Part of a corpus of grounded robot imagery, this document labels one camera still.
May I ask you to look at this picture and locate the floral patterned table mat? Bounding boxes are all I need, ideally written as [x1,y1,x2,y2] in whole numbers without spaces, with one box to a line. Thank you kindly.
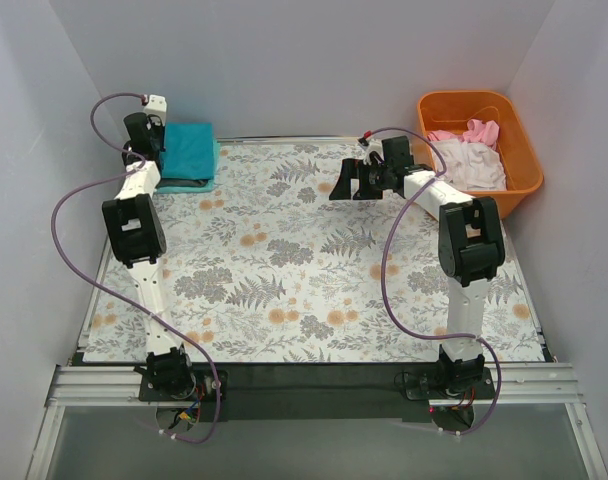
[81,142,550,364]

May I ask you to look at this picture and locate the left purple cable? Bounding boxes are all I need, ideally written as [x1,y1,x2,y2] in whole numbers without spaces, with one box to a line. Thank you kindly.
[51,92,223,445]

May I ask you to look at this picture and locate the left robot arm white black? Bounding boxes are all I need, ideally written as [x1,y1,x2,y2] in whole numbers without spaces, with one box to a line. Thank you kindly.
[102,112,197,400]

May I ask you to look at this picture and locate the white garment in basket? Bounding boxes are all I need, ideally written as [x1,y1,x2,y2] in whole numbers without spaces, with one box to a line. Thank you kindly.
[432,139,507,191]

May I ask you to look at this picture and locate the folded dark grey t shirt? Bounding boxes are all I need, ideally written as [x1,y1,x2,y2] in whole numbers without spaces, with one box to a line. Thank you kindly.
[158,178,213,190]

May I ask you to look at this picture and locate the orange plastic basket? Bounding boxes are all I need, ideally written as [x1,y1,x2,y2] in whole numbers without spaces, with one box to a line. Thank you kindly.
[415,90,543,219]

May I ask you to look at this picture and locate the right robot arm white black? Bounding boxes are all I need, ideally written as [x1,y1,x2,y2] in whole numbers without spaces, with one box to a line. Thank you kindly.
[329,129,505,400]

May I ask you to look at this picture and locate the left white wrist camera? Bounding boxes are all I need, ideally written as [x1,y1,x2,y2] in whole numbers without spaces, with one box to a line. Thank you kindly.
[142,94,168,122]

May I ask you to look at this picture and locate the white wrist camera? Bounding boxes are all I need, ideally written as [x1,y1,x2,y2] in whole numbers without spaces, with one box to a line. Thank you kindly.
[358,131,384,165]
[142,94,168,122]

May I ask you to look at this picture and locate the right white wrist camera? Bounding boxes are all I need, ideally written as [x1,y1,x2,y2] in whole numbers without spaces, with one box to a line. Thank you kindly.
[358,131,384,165]

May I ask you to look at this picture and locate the aluminium frame rail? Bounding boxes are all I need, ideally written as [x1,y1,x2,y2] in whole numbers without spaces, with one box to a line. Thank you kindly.
[46,363,585,407]

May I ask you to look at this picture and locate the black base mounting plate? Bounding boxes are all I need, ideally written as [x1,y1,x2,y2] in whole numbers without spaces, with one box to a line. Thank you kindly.
[134,363,496,423]

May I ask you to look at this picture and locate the pink garment in basket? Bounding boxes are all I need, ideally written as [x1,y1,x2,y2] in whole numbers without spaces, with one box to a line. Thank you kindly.
[428,119,500,150]

